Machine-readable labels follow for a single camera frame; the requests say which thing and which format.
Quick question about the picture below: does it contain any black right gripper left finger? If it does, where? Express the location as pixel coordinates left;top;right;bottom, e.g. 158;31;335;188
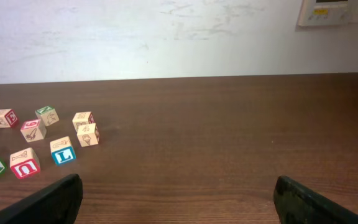
0;174;83;224

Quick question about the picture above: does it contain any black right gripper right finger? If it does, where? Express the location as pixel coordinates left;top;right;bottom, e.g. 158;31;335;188
273;175;358;224

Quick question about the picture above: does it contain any wooden block red U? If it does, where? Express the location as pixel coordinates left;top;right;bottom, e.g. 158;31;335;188
9;147;40;179

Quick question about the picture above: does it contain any wooden block blue L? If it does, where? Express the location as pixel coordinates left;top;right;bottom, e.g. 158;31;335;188
50;136;76;166

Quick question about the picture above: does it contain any wooden block ice cream picture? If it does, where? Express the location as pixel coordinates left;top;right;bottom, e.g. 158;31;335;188
77;123;100;147

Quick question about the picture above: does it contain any wooden block red 9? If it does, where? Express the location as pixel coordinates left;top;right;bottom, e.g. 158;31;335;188
21;119;47;142

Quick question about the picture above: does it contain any plain wooden picture block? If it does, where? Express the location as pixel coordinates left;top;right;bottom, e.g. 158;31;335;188
72;111;95;132

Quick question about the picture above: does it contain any wooden block green N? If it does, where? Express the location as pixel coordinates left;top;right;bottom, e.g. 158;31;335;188
35;106;59;126

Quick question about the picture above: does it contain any wooden block red E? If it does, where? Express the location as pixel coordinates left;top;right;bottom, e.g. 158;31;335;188
0;109;19;128

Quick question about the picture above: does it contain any white wall control panel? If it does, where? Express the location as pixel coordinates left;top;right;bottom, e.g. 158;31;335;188
297;0;358;27

